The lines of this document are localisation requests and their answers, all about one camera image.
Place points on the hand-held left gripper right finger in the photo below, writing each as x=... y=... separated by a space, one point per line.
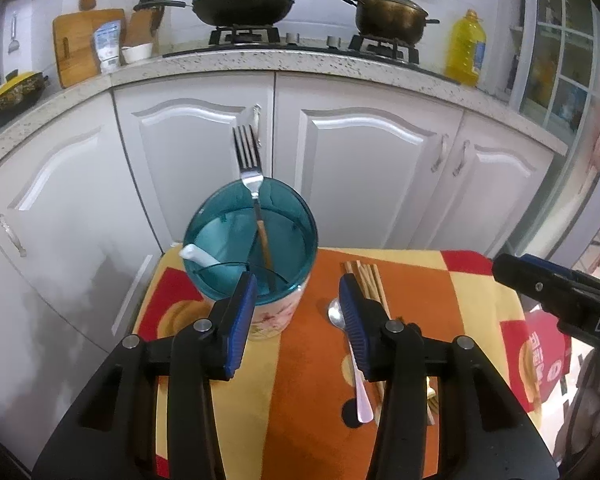
x=352 y=330

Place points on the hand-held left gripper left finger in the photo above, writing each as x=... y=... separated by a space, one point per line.
x=240 y=325

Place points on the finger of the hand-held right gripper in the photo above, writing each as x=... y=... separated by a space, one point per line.
x=520 y=272
x=560 y=269

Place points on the metal spoon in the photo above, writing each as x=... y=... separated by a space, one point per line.
x=336 y=315

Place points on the bundle of wooden chopsticks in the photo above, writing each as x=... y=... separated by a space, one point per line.
x=367 y=277

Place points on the white ceramic spoon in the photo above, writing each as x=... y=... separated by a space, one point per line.
x=195 y=252

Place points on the teal lidded utensil holder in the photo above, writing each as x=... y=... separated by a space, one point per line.
x=215 y=230

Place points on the orange yellow printed blanket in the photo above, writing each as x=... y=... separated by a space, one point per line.
x=305 y=385

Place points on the red printed bag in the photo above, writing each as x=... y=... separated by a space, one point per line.
x=535 y=355

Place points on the dark plastic bag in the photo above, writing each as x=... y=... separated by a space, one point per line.
x=580 y=410

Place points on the white corner cabinet door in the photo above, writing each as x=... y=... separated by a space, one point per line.
x=70 y=220

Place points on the glass paned door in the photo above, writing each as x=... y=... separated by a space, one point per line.
x=555 y=60

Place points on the yellow oil bottle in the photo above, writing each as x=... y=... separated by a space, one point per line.
x=465 y=50

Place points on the speckled stone countertop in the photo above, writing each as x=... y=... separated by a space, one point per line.
x=205 y=64

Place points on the black gas stove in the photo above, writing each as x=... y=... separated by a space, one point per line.
x=280 y=49

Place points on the brass stockpot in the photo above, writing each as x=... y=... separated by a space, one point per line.
x=390 y=25

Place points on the small white bowl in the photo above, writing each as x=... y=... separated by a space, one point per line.
x=137 y=53

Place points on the white blue refill pouch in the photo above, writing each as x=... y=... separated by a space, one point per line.
x=107 y=47

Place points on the wooden knife block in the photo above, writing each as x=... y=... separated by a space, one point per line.
x=140 y=30

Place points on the black wok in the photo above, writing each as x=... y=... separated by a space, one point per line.
x=240 y=12

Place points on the black pan with yellow lid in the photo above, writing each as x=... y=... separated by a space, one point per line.
x=17 y=95

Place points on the wooden cutting board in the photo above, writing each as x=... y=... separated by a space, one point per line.
x=75 y=50

